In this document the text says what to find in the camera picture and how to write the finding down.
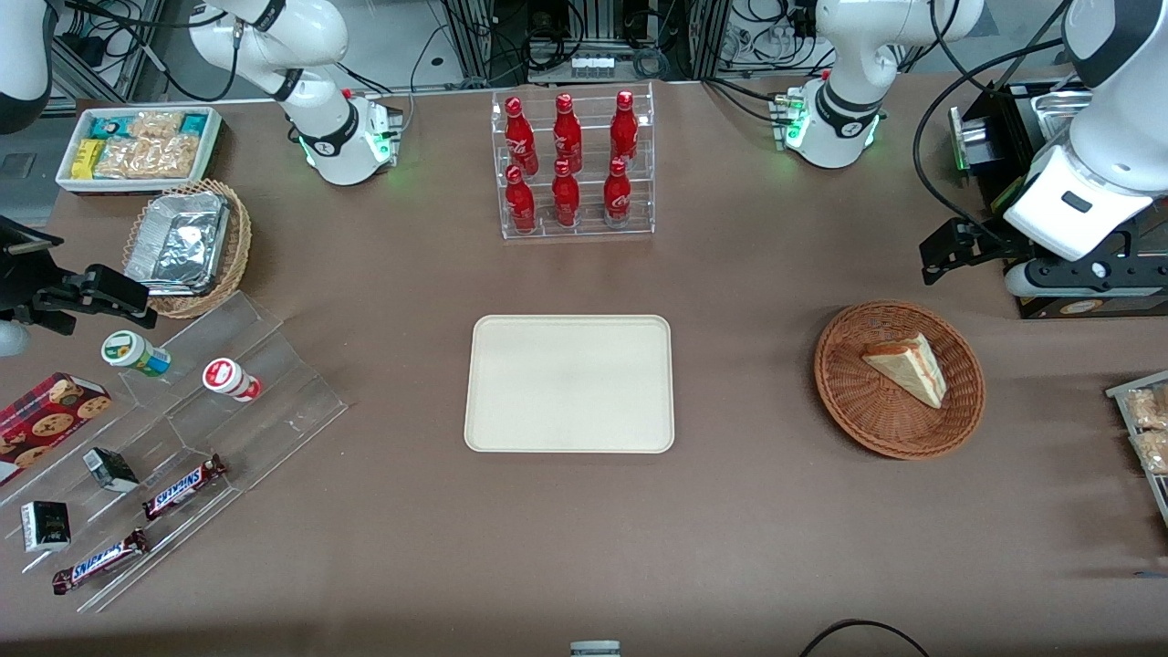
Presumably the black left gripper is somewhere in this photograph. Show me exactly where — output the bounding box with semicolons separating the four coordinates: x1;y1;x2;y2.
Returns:
920;205;1168;287

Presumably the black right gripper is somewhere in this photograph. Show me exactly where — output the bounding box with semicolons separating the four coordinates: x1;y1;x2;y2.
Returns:
0;214;158;335

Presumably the triangular sandwich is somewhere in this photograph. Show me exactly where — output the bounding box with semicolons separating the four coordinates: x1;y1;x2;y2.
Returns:
862;332;949;410

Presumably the aluminium foil tray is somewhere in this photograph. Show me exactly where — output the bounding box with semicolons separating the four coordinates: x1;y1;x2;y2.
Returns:
125;192;231;297

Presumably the tan wicker basket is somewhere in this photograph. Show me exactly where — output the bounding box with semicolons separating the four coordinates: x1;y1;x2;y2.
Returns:
123;179;253;319

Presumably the round brown wicker basket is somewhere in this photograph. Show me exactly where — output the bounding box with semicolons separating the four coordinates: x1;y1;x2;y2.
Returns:
814;301;986;460

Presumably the grey snack tray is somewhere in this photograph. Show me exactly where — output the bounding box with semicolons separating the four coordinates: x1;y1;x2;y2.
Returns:
1106;370;1168;530

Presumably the beige plastic tray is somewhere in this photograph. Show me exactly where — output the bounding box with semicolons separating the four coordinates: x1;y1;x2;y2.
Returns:
464;315;675;454

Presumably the white cup green label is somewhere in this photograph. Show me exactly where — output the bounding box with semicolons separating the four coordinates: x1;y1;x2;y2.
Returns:
100;330;172;378

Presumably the black food warmer appliance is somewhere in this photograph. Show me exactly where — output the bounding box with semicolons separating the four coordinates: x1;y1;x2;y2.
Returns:
949;78;1168;320

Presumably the large clear cracker bag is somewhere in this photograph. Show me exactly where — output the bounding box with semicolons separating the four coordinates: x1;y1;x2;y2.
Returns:
95;135;200;181

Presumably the red plaid cookie box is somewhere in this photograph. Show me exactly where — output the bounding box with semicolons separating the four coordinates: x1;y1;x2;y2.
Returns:
0;372;112;487

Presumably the white cup red label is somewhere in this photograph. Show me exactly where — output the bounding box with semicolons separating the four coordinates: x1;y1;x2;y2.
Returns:
203;358;263;403

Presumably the white rectangular snack bin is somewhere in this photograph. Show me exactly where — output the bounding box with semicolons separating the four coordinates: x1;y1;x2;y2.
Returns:
55;106;224;196

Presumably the small clear cracker bag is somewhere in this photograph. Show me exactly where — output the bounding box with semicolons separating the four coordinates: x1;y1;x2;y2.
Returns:
128;110;185;141

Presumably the small black box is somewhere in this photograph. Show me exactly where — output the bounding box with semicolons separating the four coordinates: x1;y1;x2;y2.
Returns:
20;500;71;554
82;447;140;494

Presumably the clear acrylic stepped stand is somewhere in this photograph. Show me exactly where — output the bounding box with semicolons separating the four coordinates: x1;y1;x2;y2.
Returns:
0;290;349;614

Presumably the Snickers chocolate bar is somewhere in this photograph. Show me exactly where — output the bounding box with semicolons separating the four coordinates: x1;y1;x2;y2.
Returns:
141;454;227;521
52;529;150;596

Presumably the clear pastry snack bag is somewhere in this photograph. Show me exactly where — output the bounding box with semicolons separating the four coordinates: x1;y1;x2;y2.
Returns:
1124;388;1168;432
1130;431;1168;475

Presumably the red cola bottle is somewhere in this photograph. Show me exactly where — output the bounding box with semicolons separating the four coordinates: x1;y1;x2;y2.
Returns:
504;97;537;176
505;164;537;235
552;93;583;174
550;160;581;229
602;157;633;228
610;89;640;167

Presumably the clear acrylic bottle rack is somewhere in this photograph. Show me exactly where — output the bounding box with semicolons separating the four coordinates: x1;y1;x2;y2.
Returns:
491;82;656;241

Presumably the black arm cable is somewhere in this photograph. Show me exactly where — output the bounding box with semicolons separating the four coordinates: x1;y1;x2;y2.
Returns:
912;36;1096;243

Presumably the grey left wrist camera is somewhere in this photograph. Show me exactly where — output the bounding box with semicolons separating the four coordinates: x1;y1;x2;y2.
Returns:
1006;260;1168;299

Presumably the black table cable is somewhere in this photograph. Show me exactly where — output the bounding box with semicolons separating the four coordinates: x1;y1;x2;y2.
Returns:
801;620;930;657

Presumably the aluminium frame rack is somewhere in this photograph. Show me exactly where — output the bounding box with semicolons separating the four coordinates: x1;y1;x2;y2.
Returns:
443;0;731;83

